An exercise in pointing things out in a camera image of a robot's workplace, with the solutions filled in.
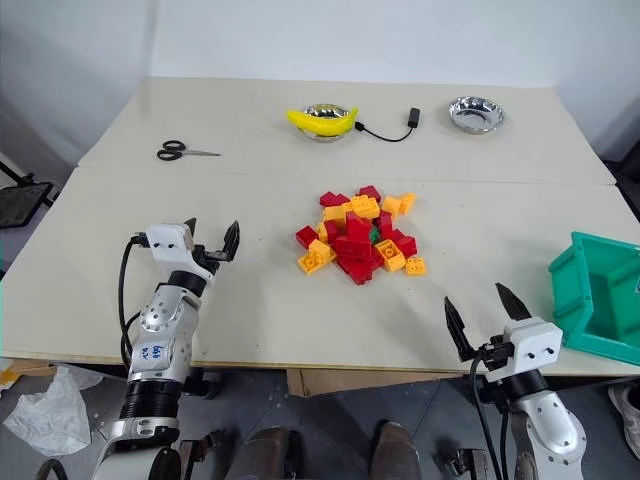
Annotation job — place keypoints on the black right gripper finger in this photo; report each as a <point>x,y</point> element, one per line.
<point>512,305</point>
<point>459,327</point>

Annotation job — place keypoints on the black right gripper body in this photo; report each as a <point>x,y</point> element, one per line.
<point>497,350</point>

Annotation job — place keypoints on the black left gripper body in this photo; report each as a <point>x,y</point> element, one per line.
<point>212,257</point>

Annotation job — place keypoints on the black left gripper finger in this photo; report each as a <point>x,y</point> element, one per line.
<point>232,240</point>
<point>192,226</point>

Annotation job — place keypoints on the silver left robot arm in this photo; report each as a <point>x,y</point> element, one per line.
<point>160,320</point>

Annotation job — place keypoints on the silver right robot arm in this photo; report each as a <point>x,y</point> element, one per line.
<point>545,425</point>

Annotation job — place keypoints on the green plastic bin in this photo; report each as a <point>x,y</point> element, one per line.
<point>580,295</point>

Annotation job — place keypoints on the green plastic toy brick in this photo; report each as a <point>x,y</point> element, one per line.
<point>375,235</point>

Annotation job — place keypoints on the dark rounded shape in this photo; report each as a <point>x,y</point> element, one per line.
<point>270,452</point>
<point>397,450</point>

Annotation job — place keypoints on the yellow toy banana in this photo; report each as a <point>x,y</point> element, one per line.
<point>320,125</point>

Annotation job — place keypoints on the steel bowl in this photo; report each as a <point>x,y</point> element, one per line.
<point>325,111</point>
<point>475,115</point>

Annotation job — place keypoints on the black mesh chair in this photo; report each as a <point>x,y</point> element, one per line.
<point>22,200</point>

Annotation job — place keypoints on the white plastic bag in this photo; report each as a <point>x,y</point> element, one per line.
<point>50,415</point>

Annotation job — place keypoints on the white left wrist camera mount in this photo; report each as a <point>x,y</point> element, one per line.
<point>167,242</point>

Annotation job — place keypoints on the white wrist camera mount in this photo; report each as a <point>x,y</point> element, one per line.
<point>532,345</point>
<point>167,242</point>

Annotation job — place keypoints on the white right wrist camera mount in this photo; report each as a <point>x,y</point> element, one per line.
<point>532,345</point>

